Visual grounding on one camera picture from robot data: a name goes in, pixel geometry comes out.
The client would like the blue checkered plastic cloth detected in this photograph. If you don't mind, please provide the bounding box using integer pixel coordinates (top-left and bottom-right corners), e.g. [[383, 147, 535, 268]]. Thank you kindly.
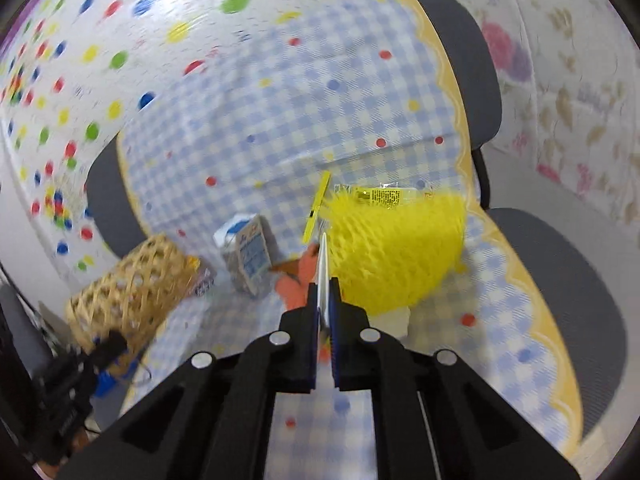
[[113, 0, 582, 479]]

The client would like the small milk carton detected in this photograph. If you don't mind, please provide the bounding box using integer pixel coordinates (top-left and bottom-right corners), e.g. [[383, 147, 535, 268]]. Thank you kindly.
[[213, 214, 272, 298]]

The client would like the grey office chair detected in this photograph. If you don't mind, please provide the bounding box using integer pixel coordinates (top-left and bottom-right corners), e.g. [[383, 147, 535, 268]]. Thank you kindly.
[[87, 0, 627, 434]]

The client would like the orange knitted cloth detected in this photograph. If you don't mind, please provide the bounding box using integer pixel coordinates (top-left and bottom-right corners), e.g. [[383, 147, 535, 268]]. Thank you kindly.
[[272, 243, 320, 311]]

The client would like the woven bamboo basket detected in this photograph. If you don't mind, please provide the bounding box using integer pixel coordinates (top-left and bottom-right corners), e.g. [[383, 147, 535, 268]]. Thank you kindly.
[[65, 234, 202, 377]]

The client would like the yellow foam fruit net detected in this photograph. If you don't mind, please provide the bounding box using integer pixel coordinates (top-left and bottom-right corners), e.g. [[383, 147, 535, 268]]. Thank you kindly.
[[320, 192, 466, 316]]

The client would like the yellow plastic strip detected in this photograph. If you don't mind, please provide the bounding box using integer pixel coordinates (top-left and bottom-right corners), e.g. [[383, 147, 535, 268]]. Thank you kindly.
[[302, 170, 332, 245]]

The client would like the yellow barcode wrapper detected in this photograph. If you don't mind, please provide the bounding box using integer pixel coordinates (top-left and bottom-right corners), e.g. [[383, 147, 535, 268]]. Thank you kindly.
[[352, 186, 421, 207]]

